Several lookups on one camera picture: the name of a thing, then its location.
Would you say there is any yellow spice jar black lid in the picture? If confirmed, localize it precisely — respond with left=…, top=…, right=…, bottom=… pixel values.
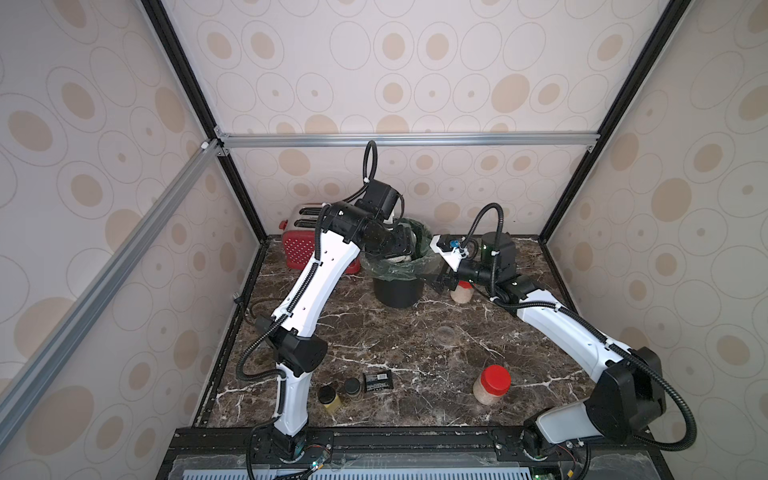
left=317, top=385, right=342, bottom=416

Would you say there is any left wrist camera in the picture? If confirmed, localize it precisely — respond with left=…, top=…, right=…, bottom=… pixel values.
left=355, top=180, right=400, bottom=222

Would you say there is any black toaster power cable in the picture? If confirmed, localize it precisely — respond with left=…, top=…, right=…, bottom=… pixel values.
left=236, top=293, right=283, bottom=328

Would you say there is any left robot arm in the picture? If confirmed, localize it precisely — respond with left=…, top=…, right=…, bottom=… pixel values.
left=236, top=202, right=416, bottom=462

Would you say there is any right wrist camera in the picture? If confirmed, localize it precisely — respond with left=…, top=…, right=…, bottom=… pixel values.
left=430, top=230, right=517, bottom=277

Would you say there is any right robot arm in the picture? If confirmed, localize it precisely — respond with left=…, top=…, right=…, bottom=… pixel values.
left=438, top=259, right=698, bottom=458

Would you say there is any horizontal aluminium rail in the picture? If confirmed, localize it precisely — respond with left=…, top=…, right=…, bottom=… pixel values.
left=204, top=131, right=600, bottom=152

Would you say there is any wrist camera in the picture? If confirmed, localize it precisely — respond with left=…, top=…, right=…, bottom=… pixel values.
left=355, top=180, right=400, bottom=222
left=430, top=230, right=517, bottom=277

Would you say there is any clear oatmeal jar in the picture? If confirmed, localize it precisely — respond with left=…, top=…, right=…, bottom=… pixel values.
left=386, top=245, right=415, bottom=264

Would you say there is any black trash bin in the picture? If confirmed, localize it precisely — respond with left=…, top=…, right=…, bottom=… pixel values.
left=373, top=278, right=424, bottom=309

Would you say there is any clear jar lid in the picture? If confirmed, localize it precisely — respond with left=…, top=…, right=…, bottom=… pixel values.
left=434, top=326, right=459, bottom=348

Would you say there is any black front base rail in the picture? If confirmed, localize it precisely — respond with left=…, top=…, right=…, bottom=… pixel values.
left=156, top=426, right=672, bottom=479

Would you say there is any left diagonal aluminium rail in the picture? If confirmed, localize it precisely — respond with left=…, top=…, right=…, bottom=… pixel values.
left=1, top=139, right=222, bottom=449

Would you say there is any right black frame post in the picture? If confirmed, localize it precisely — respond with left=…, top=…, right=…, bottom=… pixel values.
left=539, top=0, right=692, bottom=246

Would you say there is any red-lid oatmeal jar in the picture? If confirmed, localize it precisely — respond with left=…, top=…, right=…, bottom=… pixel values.
left=473, top=365, right=511, bottom=406
left=450, top=281, right=474, bottom=304

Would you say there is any black frame post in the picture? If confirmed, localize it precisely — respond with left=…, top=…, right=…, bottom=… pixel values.
left=140, top=0, right=269, bottom=243
left=539, top=0, right=692, bottom=246

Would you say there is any small black box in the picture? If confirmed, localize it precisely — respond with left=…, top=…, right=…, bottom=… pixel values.
left=363, top=370, right=394, bottom=393

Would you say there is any red toaster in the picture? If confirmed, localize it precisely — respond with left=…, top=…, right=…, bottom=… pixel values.
left=278, top=203, right=362, bottom=275

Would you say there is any left black frame post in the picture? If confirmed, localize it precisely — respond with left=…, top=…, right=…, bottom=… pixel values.
left=140, top=0, right=269, bottom=243

